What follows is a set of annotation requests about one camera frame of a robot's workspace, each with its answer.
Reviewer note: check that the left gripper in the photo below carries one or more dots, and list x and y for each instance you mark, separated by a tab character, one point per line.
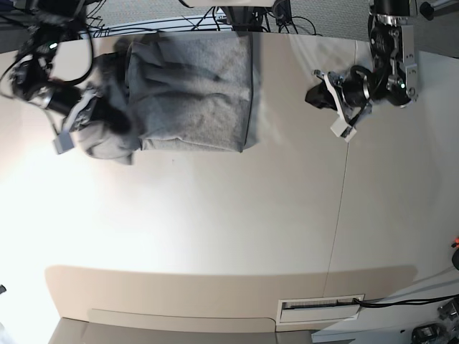
349	95

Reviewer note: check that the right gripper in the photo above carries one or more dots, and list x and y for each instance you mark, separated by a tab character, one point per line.
83	108

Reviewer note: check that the grey T-shirt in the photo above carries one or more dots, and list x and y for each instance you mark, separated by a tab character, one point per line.
177	92

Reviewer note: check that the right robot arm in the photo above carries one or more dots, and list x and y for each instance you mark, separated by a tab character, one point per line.
31	78

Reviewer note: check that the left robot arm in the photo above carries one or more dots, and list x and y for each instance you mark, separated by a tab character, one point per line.
392	78

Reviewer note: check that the orange black object right edge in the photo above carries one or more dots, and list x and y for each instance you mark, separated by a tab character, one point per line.
455	243

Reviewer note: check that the black device bottom right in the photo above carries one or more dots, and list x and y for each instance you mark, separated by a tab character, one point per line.
426	334

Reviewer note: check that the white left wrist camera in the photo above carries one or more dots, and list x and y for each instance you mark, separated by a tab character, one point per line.
342	129

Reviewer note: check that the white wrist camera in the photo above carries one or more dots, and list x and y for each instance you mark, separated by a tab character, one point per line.
342	129
63	143

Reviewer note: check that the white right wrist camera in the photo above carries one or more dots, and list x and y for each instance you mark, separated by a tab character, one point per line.
63	143

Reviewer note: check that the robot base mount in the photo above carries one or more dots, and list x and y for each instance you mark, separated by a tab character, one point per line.
248	18

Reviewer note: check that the white table cable grommet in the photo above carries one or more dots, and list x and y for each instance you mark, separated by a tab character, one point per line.
318	310

